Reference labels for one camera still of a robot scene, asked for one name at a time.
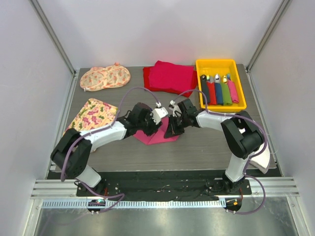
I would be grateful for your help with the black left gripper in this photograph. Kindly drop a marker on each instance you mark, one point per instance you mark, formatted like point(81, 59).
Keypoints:
point(154, 126)

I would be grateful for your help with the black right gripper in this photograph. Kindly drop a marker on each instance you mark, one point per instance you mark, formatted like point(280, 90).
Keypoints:
point(173, 130)

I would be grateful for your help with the pink paper napkin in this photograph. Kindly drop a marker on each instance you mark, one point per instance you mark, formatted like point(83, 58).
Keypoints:
point(156, 138)

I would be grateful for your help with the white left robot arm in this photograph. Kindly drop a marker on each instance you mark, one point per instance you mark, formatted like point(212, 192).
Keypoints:
point(72, 152)

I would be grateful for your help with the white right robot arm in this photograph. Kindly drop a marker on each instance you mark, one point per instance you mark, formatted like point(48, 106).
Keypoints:
point(244, 137)

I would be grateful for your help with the red napkin cutlery roll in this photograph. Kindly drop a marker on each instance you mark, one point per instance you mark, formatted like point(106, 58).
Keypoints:
point(211, 88)

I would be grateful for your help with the blue napkin cutlery roll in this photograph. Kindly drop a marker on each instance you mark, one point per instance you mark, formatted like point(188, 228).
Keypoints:
point(217, 83)

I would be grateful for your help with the black napkin cutlery roll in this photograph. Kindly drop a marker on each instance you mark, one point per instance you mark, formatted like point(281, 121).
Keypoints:
point(204, 88)

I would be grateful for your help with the floral pattern tray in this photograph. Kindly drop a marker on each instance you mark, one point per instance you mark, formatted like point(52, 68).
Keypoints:
point(94, 114)

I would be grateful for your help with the stack of red napkins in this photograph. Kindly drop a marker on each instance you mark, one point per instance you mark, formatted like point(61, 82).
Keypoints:
point(170, 78)

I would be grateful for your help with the floral fabric pouch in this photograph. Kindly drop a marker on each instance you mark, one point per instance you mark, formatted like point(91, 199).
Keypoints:
point(110, 77)

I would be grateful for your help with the yellow plastic bin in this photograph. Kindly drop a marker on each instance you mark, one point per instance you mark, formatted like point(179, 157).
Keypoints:
point(222, 67)

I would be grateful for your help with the white cloth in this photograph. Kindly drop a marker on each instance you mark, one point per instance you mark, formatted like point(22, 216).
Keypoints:
point(262, 161)

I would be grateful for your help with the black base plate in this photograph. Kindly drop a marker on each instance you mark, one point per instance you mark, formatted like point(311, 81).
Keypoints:
point(165, 186)

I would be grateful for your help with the aluminium frame rail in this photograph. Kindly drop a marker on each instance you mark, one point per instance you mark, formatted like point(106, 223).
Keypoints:
point(271, 186)

